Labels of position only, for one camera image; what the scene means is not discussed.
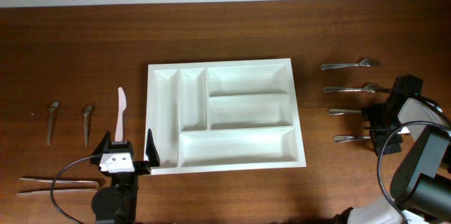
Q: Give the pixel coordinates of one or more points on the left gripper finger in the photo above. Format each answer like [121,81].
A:
[103,146]
[150,151]

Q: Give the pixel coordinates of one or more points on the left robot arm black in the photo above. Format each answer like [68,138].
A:
[117,203]

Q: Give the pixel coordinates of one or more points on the white plastic cutlery tray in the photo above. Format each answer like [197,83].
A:
[224,116]

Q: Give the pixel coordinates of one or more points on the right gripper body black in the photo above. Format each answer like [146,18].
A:
[382,127]

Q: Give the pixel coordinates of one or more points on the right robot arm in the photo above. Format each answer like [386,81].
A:
[417,193]

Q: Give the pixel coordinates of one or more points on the metal fork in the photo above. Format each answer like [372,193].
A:
[366,62]
[372,88]

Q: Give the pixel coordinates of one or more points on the small metal teaspoon far left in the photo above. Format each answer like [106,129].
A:
[52,109]

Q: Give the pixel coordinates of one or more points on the pink plastic knife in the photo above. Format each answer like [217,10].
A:
[122,104]

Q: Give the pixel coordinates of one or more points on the small metal teaspoon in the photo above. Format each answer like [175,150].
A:
[86,113]
[52,109]

